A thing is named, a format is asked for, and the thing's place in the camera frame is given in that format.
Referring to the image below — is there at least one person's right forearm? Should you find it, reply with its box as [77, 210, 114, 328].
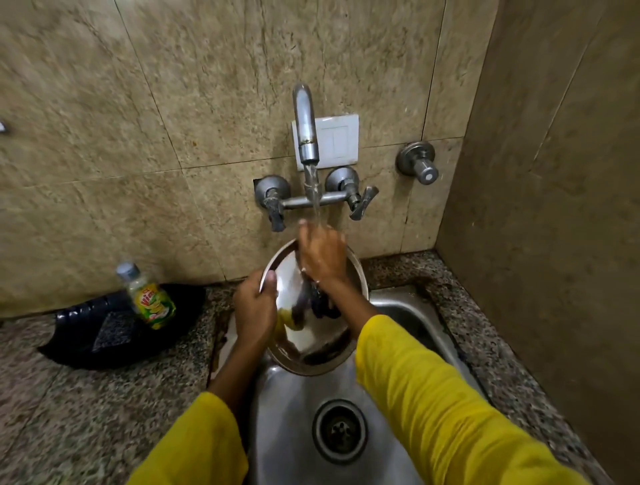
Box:
[320, 277, 591, 485]

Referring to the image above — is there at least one white wall switch plate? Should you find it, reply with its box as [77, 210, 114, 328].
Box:
[291, 114, 360, 171]

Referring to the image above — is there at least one round sink drain strainer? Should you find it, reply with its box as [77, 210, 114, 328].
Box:
[312, 399, 369, 465]

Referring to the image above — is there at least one chrome wall valve knob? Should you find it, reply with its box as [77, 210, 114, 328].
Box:
[395, 141, 440, 186]

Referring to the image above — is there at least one round steel plate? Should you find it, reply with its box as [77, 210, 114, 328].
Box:
[258, 239, 370, 377]

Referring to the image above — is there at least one stainless steel sink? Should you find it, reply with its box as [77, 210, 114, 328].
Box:
[209, 286, 488, 485]

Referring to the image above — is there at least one person's right hand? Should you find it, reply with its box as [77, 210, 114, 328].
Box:
[298, 220, 349, 285]

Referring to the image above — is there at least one dish soap bottle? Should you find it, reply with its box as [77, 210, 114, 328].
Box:
[116, 262, 177, 330]

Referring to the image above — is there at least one person's left forearm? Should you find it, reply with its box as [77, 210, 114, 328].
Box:
[126, 340, 266, 485]

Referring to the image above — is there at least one person's left hand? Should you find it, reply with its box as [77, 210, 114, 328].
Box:
[233, 270, 279, 349]

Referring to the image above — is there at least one black plastic tray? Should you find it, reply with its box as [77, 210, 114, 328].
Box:
[38, 283, 207, 371]

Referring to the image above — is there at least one dark scrub pad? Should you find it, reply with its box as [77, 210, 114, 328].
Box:
[91, 312, 136, 352]

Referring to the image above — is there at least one chrome wall mixer faucet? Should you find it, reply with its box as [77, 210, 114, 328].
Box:
[253, 83, 379, 233]

